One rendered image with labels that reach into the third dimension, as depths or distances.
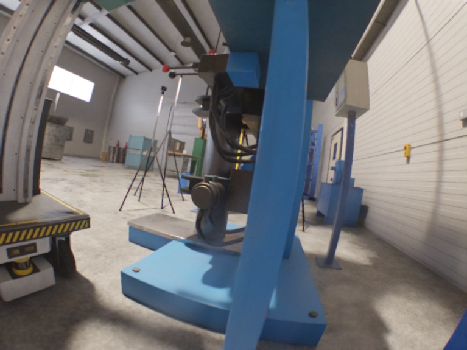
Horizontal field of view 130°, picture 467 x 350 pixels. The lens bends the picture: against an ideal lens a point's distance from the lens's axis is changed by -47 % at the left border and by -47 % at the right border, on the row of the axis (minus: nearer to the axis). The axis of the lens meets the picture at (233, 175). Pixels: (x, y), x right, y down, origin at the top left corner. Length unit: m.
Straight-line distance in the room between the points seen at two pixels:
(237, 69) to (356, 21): 0.41
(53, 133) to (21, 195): 7.79
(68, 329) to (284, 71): 0.92
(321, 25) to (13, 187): 1.32
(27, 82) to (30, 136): 0.26
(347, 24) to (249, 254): 0.57
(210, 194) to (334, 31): 0.70
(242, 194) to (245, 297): 0.68
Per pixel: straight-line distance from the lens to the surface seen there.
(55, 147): 8.91
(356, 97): 1.60
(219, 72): 0.75
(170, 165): 7.42
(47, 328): 0.87
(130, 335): 0.81
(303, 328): 0.81
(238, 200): 0.96
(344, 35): 0.64
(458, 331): 0.52
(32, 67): 1.17
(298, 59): 0.33
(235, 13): 0.61
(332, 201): 3.24
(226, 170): 1.26
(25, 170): 1.10
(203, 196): 0.81
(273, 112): 0.29
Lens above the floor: 0.60
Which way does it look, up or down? 1 degrees down
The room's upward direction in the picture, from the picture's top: 9 degrees clockwise
